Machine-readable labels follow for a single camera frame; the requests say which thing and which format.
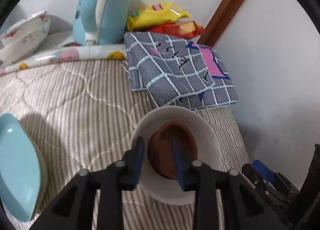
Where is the small brown clay bowl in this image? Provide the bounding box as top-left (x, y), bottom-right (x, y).
top-left (147, 121), bottom-right (198, 180)

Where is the upper patterned white bowl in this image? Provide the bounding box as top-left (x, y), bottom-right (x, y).
top-left (1, 10), bottom-right (48, 46)

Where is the patterned white bowl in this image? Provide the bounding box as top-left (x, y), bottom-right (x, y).
top-left (1, 18), bottom-right (51, 65)
top-left (1, 10), bottom-right (48, 46)

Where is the light blue square plate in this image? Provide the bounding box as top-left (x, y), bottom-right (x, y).
top-left (1, 113), bottom-right (41, 222)

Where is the red snack bag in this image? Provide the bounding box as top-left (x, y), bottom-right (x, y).
top-left (148, 21), bottom-right (205, 39)

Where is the yellow snack bag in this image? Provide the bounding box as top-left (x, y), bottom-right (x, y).
top-left (126, 2), bottom-right (191, 32)

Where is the large white bowl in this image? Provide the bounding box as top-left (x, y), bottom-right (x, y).
top-left (131, 106), bottom-right (222, 206)

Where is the lower patterned white bowl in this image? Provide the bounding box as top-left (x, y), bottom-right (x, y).
top-left (1, 18), bottom-right (51, 65)

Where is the fruit print plastic tablecloth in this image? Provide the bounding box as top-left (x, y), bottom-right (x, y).
top-left (1, 31), bottom-right (126, 76)

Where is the brown wooden door frame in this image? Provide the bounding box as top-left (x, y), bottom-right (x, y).
top-left (198, 0), bottom-right (245, 47)

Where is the grey checked folded cloth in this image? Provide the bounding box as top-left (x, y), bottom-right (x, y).
top-left (124, 32), bottom-right (239, 110)

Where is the striped quilted table cover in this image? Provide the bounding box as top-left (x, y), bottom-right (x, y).
top-left (1, 60), bottom-right (249, 229)

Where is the light blue electric kettle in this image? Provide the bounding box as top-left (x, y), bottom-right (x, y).
top-left (73, 0), bottom-right (130, 46)

